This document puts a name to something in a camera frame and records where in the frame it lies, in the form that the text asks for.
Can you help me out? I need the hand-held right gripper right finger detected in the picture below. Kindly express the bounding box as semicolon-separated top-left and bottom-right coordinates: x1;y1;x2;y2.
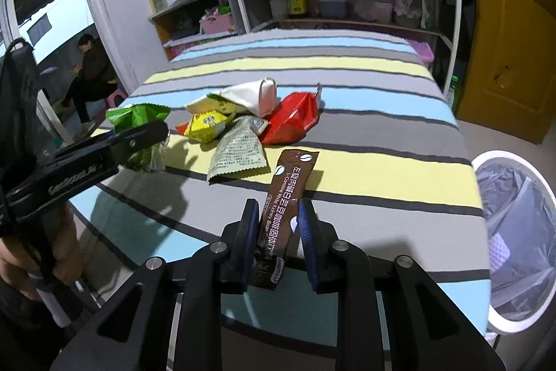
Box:
297;198;507;371

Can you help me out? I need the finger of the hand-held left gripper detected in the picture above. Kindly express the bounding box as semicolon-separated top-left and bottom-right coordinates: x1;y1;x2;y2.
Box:
108;120;170;168

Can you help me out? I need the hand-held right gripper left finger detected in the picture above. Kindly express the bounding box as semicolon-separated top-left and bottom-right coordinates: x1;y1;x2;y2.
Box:
48;198;260;371

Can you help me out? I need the green snack packet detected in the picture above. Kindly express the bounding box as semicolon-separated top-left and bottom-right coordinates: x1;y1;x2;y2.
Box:
105;103;171;172

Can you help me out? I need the brown coffee sachet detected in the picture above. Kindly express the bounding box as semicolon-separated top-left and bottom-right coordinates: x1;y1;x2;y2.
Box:
251;149;320;290

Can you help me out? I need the purple foam fruit net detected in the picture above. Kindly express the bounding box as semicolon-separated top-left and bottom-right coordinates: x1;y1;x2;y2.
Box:
490;234;509;272

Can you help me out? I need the white trash bin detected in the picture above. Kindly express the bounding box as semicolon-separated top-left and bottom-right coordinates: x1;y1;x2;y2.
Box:
471;150;556;334

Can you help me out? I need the person's left forearm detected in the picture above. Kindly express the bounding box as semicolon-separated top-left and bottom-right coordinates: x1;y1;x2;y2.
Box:
0;288;100;371

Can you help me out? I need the person's left hand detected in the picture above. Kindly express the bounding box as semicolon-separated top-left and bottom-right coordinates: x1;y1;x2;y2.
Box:
0;203;85;302

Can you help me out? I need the pink plastic stool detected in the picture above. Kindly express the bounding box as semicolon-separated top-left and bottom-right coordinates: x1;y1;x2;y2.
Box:
104;89;129;108

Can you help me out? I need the small yellow packet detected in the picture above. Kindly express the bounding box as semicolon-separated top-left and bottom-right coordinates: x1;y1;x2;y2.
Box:
185;110;237;143

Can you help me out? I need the white and yellow packet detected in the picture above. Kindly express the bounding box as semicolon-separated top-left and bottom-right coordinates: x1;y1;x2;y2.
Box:
185;93;244;115

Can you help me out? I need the grey-green foil packet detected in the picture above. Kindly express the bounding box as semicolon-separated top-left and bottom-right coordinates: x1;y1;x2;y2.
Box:
207;115;267;183

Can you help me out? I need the striped bed sheet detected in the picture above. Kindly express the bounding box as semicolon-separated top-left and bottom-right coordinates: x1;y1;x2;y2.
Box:
65;33;491;337

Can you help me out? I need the red foil packet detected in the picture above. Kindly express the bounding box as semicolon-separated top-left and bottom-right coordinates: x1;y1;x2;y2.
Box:
261;84;322;146

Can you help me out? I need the pink plastic basket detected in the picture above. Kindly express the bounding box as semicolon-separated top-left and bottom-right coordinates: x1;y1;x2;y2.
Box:
200;15;237;36

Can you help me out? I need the wooden shelf unit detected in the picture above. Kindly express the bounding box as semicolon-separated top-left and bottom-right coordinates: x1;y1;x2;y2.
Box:
148;0;250;61

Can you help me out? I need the green plastic bottle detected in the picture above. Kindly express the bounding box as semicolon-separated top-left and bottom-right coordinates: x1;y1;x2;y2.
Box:
449;75;461;111

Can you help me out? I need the grey plastic bin liner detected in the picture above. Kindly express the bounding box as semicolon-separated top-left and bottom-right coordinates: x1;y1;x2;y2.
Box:
475;160;556;320

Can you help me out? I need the pink plastic tray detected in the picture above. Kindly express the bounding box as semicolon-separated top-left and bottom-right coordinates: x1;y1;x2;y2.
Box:
408;40;435;63

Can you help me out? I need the grey plastic jug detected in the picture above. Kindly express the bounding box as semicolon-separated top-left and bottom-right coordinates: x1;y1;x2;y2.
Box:
318;0;348;19

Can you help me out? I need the pink plastic tub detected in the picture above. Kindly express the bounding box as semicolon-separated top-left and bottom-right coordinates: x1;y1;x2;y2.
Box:
374;1;394;22

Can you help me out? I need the bundle of plastic bags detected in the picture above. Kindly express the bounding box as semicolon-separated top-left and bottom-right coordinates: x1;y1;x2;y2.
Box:
393;0;433;28

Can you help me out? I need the yellow wooden door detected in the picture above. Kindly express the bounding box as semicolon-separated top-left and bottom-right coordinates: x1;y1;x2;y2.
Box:
456;0;556;146

